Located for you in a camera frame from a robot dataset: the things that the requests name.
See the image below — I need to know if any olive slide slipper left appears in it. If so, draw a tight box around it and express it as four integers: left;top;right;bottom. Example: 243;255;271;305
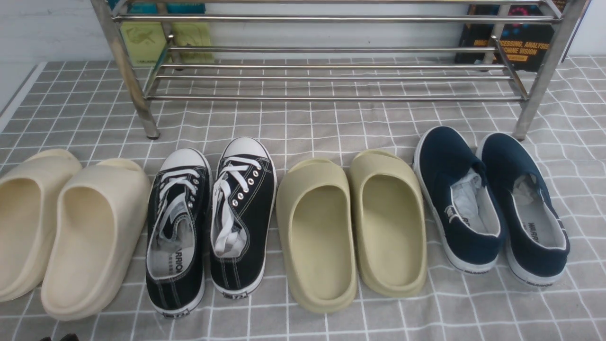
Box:
276;158;357;314

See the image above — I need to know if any teal book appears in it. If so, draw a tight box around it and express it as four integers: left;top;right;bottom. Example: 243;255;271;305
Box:
126;1;206;15

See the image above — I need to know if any black canvas sneaker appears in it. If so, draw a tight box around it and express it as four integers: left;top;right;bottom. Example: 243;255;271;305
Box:
209;137;277;299
145;148;213;319

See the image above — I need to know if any cream slide slipper left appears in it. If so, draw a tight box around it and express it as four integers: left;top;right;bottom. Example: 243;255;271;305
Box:
0;149;82;302

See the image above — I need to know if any cream slide slipper right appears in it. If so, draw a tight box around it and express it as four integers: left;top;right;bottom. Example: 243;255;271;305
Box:
41;158;150;320

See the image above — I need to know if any stainless steel shoe rack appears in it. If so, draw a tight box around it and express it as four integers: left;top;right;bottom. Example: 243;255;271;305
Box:
91;0;589;142

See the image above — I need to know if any black canvas sneaker left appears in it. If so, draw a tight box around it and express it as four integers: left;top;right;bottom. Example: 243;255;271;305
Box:
145;148;213;319

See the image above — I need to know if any olive slide slipper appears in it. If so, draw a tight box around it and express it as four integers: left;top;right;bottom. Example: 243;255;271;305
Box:
276;158;357;314
349;150;427;297

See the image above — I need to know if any navy slip-on shoe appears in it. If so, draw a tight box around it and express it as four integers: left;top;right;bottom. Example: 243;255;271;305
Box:
476;133;570;287
413;126;507;274

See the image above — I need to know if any black book orange text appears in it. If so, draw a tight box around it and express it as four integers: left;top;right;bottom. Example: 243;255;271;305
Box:
454;5;554;72

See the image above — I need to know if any grey checked tablecloth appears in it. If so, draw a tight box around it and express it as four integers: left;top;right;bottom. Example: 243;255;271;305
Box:
1;56;605;341

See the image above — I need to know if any olive slide slipper right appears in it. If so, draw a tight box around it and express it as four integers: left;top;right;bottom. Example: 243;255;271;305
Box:
349;150;427;297

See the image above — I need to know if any black canvas sneaker right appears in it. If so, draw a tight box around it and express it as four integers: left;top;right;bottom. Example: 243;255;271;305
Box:
209;137;277;299

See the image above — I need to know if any cream slide slipper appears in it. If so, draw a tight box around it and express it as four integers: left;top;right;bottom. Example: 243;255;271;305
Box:
41;158;150;320
0;149;82;302

